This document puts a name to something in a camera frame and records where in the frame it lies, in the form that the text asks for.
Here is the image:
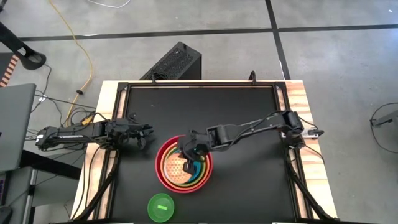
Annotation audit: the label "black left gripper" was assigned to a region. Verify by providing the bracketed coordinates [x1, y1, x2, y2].
[107, 118, 155, 151]

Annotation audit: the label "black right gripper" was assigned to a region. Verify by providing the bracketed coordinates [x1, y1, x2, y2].
[177, 130, 213, 175]

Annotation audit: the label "grey floor bracket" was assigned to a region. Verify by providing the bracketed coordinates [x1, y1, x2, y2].
[371, 110, 398, 128]

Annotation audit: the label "yellow plastic bowl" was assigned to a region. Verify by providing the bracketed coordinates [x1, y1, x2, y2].
[160, 142, 210, 188]

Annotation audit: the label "blue plastic bowl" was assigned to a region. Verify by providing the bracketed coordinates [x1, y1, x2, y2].
[186, 161, 205, 185]

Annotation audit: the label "orange perforated colander bowl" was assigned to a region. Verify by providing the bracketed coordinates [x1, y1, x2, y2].
[162, 151, 194, 185]

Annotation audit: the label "black curved stand leg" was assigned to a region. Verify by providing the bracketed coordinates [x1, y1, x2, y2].
[0, 21, 47, 71]

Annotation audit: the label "black computer tower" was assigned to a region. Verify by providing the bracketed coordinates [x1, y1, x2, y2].
[139, 41, 203, 81]

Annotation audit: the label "orange striped mat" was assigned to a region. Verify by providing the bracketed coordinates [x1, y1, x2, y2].
[0, 53, 20, 88]

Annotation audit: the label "grey laptop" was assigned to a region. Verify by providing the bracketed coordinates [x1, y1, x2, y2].
[0, 83, 37, 174]

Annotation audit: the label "small green plastic bowl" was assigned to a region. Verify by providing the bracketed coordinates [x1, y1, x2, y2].
[147, 192, 175, 223]

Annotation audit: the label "yellow cable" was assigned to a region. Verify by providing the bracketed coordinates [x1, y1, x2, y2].
[47, 0, 95, 127]

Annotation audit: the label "white cable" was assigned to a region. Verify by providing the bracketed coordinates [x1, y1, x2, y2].
[86, 0, 132, 9]

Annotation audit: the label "black looped floor cable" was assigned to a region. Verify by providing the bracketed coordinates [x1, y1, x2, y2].
[369, 101, 398, 154]

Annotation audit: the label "wooden table board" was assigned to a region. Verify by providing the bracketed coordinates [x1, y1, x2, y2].
[70, 80, 338, 220]

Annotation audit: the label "nested rainbow bowls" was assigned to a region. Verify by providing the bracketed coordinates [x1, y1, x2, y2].
[154, 134, 214, 194]

